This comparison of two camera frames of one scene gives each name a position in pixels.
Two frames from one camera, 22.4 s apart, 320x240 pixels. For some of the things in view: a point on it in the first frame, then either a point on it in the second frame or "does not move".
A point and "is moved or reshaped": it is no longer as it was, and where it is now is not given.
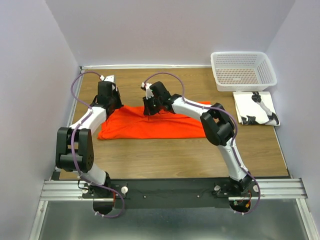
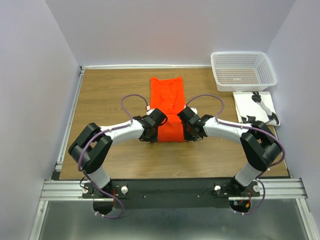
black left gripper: x=119 y=104 -> x=152 y=139
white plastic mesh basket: x=243 y=71 does not move
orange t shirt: x=131 y=122 is moved or reshaped
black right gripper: x=147 y=110 -> x=190 y=138
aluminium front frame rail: x=271 y=188 does not move
